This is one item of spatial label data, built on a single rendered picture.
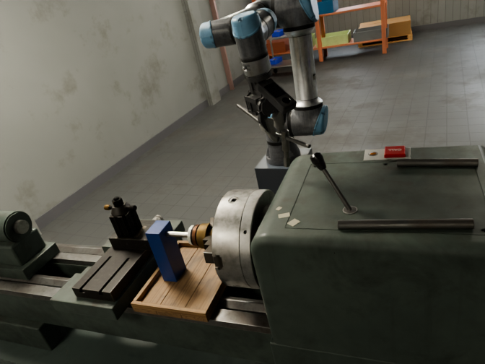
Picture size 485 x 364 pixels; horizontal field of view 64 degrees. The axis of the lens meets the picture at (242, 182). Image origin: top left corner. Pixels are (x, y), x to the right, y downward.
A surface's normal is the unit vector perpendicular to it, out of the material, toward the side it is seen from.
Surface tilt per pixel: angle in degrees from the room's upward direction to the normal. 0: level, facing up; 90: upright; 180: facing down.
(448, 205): 0
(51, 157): 90
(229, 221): 34
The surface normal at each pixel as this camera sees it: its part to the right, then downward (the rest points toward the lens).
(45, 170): 0.89, 0.03
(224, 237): -0.39, -0.14
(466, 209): -0.21, -0.86
